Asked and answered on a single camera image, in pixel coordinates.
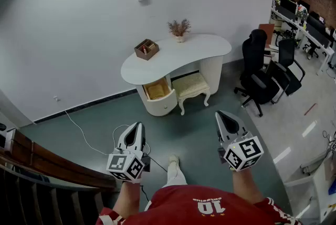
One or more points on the black monitor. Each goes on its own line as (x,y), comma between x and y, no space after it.
(288,5)

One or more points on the person's left forearm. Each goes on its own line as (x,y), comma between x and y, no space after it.
(128,197)

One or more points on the cream shoe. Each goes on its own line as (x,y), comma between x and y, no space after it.
(174,159)

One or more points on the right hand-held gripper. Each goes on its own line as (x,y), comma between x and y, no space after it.
(245,153)

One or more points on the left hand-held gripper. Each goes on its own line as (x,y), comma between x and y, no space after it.
(122,162)

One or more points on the black high-back office chair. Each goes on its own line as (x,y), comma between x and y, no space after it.
(253,53)

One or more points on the red tube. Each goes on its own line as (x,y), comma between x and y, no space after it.
(144,49)

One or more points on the person's red shirt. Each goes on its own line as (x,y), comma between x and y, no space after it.
(183,208)

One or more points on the white curved desk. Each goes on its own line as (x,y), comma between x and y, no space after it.
(183,53)

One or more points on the white table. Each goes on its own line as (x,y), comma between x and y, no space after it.
(324,179)

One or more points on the person's cream trousers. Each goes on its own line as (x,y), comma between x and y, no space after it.
(174,176)

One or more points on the person's right forearm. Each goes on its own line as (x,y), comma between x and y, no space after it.
(246,187)

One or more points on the cream upholstered stool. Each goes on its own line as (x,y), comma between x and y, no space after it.
(190,83)

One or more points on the black mesh office chair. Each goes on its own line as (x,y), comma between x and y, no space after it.
(287,53)

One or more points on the wooden staircase railing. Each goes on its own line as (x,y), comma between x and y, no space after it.
(52,163)

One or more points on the long white office desk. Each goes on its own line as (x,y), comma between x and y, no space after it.
(302,28)

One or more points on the yellow folded cloth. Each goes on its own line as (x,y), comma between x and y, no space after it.
(157,90)

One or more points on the white wall socket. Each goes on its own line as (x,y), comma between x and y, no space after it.
(56,98)

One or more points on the white curved drawer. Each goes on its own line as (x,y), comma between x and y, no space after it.
(160,107)

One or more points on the brown board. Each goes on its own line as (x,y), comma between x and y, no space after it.
(267,32)

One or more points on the dried brown plant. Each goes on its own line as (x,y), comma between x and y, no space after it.
(178,27)

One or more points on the brown wooden organizer box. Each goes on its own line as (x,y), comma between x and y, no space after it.
(147,54)

